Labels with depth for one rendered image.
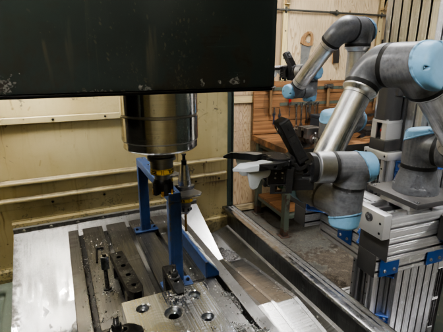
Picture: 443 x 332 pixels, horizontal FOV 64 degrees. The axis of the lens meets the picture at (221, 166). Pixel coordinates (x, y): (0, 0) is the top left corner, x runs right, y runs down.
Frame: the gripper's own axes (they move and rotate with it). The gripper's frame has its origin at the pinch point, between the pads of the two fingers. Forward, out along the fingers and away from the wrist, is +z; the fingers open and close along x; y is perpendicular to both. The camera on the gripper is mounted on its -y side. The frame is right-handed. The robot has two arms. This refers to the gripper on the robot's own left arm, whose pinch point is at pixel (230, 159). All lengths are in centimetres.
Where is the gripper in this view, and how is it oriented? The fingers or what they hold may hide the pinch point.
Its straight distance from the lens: 79.4
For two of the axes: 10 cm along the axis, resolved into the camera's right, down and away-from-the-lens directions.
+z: -9.8, 0.2, -1.7
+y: -0.3, 9.6, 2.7
